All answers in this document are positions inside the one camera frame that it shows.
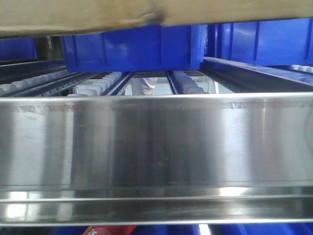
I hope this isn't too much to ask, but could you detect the brown cardboard carton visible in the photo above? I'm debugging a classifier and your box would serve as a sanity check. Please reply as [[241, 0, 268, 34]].
[[0, 0, 313, 38]]

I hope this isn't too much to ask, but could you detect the blue bin lower shelf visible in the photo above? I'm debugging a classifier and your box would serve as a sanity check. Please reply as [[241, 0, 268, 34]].
[[50, 223, 313, 235]]

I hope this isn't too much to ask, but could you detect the person in white clothes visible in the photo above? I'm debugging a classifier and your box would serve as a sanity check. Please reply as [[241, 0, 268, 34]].
[[131, 77, 157, 95]]

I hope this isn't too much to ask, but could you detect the right white roller track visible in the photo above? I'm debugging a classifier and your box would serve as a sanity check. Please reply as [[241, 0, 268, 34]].
[[173, 70, 205, 94]]

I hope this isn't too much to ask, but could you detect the white roller track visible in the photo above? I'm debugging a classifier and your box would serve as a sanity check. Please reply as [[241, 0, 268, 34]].
[[173, 70, 205, 94], [0, 70, 69, 96], [68, 71, 123, 96]]

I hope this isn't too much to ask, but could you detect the centre white roller track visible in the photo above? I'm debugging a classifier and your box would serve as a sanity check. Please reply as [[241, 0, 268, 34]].
[[68, 71, 123, 96]]

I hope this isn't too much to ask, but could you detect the blue plastic bin centre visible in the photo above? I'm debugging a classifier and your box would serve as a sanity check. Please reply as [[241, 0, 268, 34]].
[[61, 24, 205, 72]]

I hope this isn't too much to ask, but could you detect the blue plastic bin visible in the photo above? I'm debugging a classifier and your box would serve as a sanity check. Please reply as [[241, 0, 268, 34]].
[[205, 18, 313, 66], [61, 24, 205, 72], [0, 38, 37, 61]]

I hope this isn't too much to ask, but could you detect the red printed package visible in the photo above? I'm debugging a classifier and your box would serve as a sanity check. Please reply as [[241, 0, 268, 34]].
[[83, 225, 137, 235]]

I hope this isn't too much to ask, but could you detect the blue plastic bin right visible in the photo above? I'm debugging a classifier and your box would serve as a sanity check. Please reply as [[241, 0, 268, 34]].
[[205, 18, 313, 66]]

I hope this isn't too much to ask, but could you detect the left white roller track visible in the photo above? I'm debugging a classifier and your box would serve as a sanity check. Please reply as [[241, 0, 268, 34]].
[[0, 70, 69, 96]]

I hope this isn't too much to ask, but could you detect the blue plastic bin left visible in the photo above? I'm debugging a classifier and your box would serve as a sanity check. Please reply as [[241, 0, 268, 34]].
[[0, 38, 37, 61]]

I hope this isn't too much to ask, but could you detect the far right roller track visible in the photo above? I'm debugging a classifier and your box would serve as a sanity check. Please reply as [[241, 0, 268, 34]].
[[289, 65, 313, 73]]

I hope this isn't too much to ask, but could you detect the stainless steel shelf rail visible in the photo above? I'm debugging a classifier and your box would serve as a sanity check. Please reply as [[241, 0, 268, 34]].
[[0, 93, 313, 226]]

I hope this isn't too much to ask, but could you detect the left dark divider rail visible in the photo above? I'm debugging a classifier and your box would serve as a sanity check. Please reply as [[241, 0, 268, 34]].
[[0, 59, 67, 84]]

